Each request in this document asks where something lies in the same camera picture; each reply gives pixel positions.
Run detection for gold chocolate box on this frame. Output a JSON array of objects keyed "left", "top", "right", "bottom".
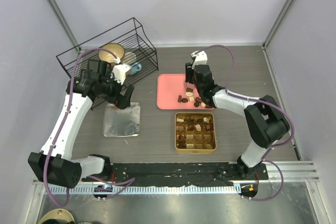
[{"left": 174, "top": 112, "right": 217, "bottom": 154}]

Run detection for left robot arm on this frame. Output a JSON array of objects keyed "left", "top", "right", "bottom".
[{"left": 28, "top": 60, "right": 134, "bottom": 189}]

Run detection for silver box lid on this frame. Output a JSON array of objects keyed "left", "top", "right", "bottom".
[{"left": 102, "top": 102, "right": 141, "bottom": 137}]

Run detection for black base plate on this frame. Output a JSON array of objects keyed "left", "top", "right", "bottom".
[{"left": 94, "top": 162, "right": 269, "bottom": 187}]

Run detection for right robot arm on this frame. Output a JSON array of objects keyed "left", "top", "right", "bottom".
[{"left": 185, "top": 63, "right": 295, "bottom": 179}]

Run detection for gold bowl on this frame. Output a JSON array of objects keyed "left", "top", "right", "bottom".
[{"left": 98, "top": 43, "right": 125, "bottom": 63}]

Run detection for black wire rack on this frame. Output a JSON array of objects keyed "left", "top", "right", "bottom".
[{"left": 56, "top": 17, "right": 159, "bottom": 90}]

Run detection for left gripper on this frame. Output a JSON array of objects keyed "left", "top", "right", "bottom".
[{"left": 99, "top": 71, "right": 134, "bottom": 109}]

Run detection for blue cup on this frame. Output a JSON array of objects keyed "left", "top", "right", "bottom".
[{"left": 130, "top": 62, "right": 142, "bottom": 76}]

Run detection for round object bottom left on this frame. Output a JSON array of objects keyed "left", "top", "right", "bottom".
[{"left": 38, "top": 208, "right": 75, "bottom": 224}]

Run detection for metal tongs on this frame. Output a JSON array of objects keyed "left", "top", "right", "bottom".
[{"left": 184, "top": 82, "right": 194, "bottom": 92}]

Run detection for white cable duct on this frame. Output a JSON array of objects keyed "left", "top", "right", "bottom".
[{"left": 44, "top": 184, "right": 242, "bottom": 195}]

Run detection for pink tray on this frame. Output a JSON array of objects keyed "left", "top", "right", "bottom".
[{"left": 156, "top": 73, "right": 212, "bottom": 110}]

